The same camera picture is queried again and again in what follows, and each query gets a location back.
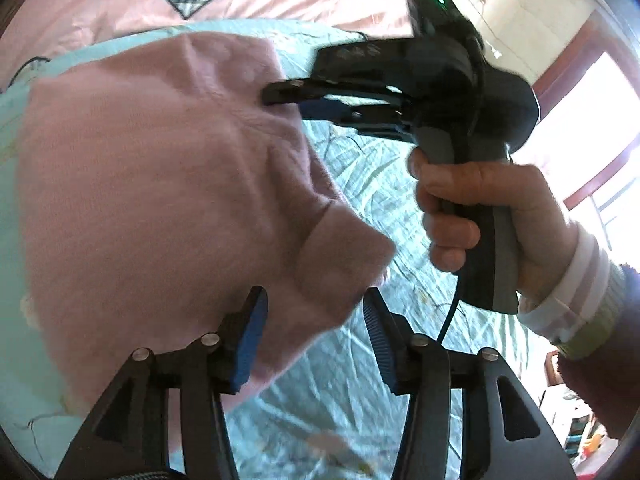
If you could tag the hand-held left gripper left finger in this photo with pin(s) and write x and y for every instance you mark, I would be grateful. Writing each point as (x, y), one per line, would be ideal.
(250, 342)

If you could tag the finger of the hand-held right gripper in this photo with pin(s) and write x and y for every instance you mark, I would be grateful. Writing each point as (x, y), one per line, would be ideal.
(325, 109)
(310, 89)

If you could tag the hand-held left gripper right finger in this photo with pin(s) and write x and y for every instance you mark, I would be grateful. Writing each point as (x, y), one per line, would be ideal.
(380, 342)

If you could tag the purple knit sweater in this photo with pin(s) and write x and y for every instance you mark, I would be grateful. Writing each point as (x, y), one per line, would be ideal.
(150, 185)

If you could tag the person's right hand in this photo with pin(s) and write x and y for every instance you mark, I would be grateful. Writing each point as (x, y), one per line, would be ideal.
(535, 220)

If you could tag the teal floral bed sheet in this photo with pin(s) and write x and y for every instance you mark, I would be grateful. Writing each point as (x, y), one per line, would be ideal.
(350, 210)

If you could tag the colourful clutter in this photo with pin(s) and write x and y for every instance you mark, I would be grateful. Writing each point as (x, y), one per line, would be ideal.
(580, 430)

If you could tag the window with red frame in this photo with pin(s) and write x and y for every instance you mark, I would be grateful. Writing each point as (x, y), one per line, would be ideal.
(600, 125)

